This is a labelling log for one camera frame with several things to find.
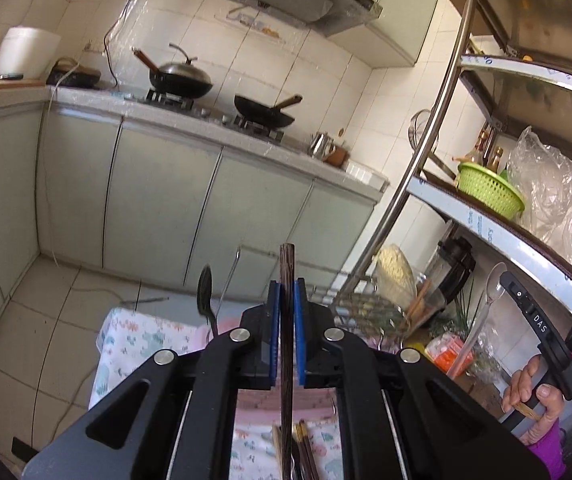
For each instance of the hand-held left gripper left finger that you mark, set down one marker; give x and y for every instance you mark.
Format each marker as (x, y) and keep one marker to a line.
(276, 335)

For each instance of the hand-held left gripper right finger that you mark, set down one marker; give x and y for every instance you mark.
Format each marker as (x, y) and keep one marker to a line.
(300, 335)

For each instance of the clear plastic spoon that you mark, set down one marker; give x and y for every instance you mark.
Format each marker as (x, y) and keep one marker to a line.
(492, 290)

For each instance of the dark wooden chopstick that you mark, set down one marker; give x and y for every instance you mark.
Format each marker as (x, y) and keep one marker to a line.
(286, 265)

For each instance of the person's right forearm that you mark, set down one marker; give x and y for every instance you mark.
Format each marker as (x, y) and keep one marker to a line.
(548, 452)

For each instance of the person's right hand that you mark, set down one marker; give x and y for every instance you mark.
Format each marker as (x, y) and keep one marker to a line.
(550, 402)

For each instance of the pink drip tray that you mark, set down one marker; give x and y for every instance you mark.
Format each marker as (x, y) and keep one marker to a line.
(261, 405)

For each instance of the green onions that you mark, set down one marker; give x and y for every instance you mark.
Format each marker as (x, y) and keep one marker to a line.
(466, 310)

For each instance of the black spoon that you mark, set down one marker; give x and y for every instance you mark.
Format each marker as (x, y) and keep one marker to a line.
(204, 287)

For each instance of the orange snack packet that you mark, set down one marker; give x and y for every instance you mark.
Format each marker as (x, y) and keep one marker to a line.
(446, 355)

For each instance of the metal shelf rack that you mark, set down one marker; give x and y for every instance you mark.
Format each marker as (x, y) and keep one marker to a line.
(496, 237)

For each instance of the dark chopstick with gold band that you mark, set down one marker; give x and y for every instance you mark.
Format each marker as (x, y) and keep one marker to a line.
(298, 442)
(310, 452)

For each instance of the black blender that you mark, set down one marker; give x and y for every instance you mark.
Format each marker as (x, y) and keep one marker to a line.
(453, 267)

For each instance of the enoki mushroom pack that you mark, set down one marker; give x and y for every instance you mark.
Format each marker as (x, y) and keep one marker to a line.
(395, 272)

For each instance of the clear plastic container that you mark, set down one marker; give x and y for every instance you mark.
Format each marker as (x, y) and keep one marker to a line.
(428, 305)

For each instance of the brown wooden chopstick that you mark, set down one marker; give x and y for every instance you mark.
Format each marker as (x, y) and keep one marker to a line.
(278, 452)

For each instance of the animal print cloth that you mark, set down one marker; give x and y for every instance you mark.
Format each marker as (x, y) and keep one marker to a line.
(130, 340)

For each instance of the green plastic basket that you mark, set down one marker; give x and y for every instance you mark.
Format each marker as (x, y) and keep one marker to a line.
(488, 192)

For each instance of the grey kitchen base cabinet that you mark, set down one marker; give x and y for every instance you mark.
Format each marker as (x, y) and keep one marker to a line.
(165, 200)

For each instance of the white box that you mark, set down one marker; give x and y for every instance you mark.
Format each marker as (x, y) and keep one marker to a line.
(358, 170)

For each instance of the glass sauce bottle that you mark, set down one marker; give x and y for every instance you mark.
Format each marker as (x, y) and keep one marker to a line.
(478, 147)
(495, 159)

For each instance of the brown clay pot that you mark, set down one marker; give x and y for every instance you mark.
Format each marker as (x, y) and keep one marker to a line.
(337, 156)

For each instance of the steel kettle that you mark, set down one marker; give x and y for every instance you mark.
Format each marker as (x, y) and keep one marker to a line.
(320, 145)

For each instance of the gas stove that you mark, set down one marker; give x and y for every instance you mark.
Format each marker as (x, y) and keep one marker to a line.
(205, 110)

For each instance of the black wok with lid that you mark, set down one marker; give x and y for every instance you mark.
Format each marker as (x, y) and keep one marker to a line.
(180, 87)

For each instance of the steel wok lid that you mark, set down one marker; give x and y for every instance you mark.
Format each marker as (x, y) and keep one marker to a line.
(183, 67)

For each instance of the steel tray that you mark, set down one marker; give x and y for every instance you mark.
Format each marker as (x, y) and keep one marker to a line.
(531, 15)

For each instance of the black induction cooker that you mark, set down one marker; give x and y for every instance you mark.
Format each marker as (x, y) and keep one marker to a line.
(73, 77)

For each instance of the wooden cutting board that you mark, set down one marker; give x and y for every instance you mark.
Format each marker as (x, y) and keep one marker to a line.
(5, 85)

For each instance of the white rice cooker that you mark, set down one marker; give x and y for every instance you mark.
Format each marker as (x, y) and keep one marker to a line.
(25, 52)

